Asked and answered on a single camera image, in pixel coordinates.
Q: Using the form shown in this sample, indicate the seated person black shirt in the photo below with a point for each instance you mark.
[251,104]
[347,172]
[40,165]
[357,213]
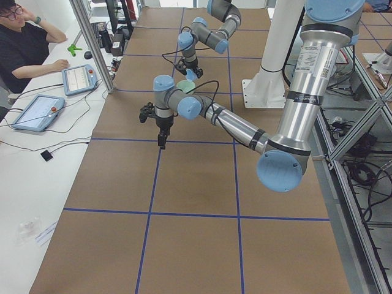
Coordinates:
[24,46]

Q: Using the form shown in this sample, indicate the light blue plastic cup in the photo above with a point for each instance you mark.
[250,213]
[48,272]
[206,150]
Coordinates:
[191,75]

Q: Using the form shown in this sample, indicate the black water bottle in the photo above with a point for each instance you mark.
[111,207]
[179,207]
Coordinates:
[106,40]

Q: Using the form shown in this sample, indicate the black label printer box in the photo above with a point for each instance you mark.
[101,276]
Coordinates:
[120,40]

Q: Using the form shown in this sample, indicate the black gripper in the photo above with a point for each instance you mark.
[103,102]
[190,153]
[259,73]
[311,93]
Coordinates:
[163,122]
[193,65]

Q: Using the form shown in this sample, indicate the near teach pendant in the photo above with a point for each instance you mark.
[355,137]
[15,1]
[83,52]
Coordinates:
[39,113]

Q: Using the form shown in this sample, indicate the green ceramic bowl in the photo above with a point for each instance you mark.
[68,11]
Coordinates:
[186,86]

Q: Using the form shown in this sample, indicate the clear plastic bag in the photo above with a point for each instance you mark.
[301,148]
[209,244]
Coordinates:
[27,230]

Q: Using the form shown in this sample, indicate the black computer mouse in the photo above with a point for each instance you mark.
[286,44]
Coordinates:
[87,55]

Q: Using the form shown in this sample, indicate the far teach pendant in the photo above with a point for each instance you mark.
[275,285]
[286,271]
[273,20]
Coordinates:
[79,79]

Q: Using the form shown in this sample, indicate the brown paper table cover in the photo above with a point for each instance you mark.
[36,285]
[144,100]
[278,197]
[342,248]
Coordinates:
[190,218]

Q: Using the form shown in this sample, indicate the small black square pad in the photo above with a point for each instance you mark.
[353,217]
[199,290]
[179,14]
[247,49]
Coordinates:
[46,155]

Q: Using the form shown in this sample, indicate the green plastic tool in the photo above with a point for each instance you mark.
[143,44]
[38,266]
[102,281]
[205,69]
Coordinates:
[73,49]

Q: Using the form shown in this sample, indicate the teach pendant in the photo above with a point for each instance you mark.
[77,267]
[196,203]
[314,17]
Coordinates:
[79,79]
[39,113]

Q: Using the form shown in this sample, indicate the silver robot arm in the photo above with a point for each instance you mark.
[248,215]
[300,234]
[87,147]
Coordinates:
[303,42]
[200,32]

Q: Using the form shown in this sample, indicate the aluminium frame post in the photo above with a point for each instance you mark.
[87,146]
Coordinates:
[84,24]

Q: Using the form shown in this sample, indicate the black keyboard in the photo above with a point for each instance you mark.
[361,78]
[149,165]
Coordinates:
[96,30]

